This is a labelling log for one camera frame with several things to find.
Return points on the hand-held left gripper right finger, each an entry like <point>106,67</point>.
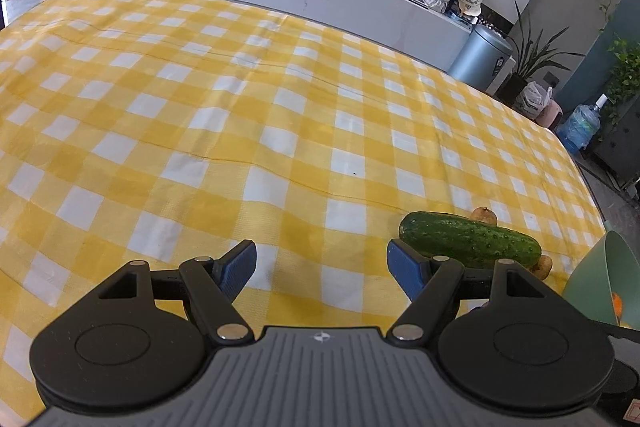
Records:
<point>406,269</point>

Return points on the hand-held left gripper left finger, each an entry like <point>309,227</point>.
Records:
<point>240,264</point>

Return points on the orange mandarin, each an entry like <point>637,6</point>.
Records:
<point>618,307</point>

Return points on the green colander bowl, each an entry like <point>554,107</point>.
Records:
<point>590,277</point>

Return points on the green cucumber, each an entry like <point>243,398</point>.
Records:
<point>470,239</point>

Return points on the small brown potato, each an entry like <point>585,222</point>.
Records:
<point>543,267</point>

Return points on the yellow checked tablecloth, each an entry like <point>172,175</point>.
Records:
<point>200,107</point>

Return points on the pink stool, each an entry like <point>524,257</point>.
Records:
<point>552,116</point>

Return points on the white plastic bag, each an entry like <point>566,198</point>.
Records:
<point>534,99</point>

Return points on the dark side cabinet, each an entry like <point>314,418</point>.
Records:
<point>620,157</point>

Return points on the blue water jug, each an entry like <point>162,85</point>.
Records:
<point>580,127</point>

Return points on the grey round trash bin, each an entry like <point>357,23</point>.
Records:
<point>482,57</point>

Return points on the potted long-leaf plant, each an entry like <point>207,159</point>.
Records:
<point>530,52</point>

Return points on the leafy green plant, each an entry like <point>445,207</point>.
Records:
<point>625,77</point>

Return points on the wall outlet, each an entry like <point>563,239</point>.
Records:
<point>551,78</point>

